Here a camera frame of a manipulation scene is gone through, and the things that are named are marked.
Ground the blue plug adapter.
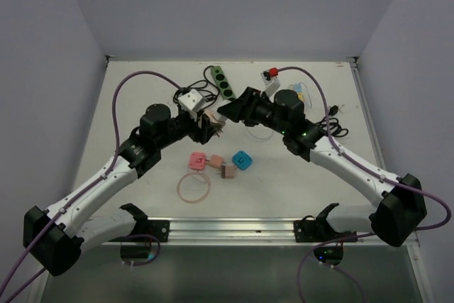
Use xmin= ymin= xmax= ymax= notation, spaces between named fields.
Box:
xmin=232 ymin=150 xmax=253 ymax=171

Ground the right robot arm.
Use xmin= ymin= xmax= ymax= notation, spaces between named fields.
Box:
xmin=217 ymin=87 xmax=427 ymax=247

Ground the pink usb cable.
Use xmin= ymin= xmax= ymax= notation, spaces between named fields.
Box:
xmin=176 ymin=171 xmax=212 ymax=204

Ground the green power strip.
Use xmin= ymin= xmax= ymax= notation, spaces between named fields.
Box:
xmin=210 ymin=66 xmax=236 ymax=101

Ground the salmon usb charger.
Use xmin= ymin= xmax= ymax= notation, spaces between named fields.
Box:
xmin=207 ymin=154 xmax=226 ymax=170

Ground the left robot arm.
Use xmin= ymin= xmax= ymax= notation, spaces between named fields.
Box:
xmin=23 ymin=104 xmax=226 ymax=276

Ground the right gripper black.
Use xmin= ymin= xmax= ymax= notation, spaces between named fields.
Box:
xmin=220 ymin=86 xmax=289 ymax=135

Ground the black power strip cord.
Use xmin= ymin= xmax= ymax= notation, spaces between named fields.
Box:
xmin=172 ymin=65 xmax=221 ymax=109

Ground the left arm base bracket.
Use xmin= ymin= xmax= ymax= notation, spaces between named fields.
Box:
xmin=120 ymin=204 xmax=170 ymax=243

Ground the pink plug adapter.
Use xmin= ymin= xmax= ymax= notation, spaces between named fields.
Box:
xmin=188 ymin=152 xmax=207 ymax=171

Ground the beige cube socket adapter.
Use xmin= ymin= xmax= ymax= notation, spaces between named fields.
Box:
xmin=204 ymin=109 xmax=226 ymax=137

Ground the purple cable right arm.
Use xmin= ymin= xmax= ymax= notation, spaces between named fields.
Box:
xmin=276 ymin=65 xmax=449 ymax=303

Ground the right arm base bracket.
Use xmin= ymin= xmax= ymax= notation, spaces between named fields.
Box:
xmin=293 ymin=203 xmax=358 ymax=243

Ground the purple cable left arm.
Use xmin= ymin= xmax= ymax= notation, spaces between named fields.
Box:
xmin=0 ymin=70 xmax=185 ymax=303

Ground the light blue thin cable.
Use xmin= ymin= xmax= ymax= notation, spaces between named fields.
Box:
xmin=246 ymin=81 xmax=314 ymax=144

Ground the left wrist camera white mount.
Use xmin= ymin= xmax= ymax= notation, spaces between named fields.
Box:
xmin=177 ymin=89 xmax=206 ymax=120

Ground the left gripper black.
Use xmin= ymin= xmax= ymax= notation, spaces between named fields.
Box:
xmin=155 ymin=107 xmax=218 ymax=149

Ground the black cord of cream strip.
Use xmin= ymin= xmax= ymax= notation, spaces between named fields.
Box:
xmin=315 ymin=104 xmax=350 ymax=139

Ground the aluminium front rail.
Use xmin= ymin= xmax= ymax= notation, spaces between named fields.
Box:
xmin=45 ymin=216 xmax=419 ymax=247

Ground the light blue usb charger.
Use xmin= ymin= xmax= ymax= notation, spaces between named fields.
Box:
xmin=294 ymin=83 xmax=303 ymax=94

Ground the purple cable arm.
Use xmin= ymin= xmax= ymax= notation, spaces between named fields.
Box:
xmin=276 ymin=65 xmax=449 ymax=303
xmin=0 ymin=70 xmax=185 ymax=303

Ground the beige dual usb charger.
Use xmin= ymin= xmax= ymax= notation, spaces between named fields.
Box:
xmin=218 ymin=165 xmax=237 ymax=180

